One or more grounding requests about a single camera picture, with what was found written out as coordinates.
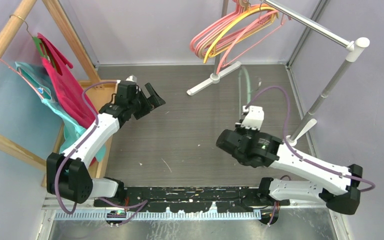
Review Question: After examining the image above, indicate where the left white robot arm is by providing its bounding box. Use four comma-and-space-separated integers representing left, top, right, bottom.
46, 80, 166, 207

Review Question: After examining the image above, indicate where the green wire hanger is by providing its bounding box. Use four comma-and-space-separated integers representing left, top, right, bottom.
238, 65, 262, 108

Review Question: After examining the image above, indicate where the wooden clothes rack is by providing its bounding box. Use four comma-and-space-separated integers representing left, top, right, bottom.
0, 0, 104, 176

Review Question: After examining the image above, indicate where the metal clothes rack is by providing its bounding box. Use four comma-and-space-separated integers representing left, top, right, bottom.
187, 0, 370, 146

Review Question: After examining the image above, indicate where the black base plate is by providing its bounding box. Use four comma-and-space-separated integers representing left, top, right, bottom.
107, 186, 274, 213

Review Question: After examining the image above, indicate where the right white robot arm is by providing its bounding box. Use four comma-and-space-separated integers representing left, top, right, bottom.
216, 129, 363, 215

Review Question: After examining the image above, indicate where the pink hanger on wooden rack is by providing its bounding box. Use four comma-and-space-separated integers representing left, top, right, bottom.
0, 57, 56, 103

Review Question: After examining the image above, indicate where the yellow wire hanger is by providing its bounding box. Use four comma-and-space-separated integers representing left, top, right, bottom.
203, 4, 279, 64

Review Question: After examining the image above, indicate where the thin pink wire hanger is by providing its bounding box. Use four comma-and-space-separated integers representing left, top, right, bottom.
204, 4, 292, 74

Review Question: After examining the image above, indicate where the wooden tray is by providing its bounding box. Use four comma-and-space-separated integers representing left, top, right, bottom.
42, 84, 115, 178

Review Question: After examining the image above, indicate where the thick pink plastic hanger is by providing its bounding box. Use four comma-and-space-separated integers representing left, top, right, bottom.
189, 0, 274, 56

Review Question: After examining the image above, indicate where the teal garment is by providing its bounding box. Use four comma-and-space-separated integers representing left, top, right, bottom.
17, 61, 87, 153

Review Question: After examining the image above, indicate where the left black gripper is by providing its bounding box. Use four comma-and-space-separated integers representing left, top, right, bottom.
128, 83, 165, 120

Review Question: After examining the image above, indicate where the red garment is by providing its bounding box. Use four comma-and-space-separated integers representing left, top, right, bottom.
37, 33, 97, 129

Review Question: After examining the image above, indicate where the beige plastic hanger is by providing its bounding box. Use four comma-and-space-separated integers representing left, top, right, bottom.
196, 0, 277, 60

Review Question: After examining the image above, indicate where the green hanger on rack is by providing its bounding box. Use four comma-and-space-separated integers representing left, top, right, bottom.
9, 14, 60, 72

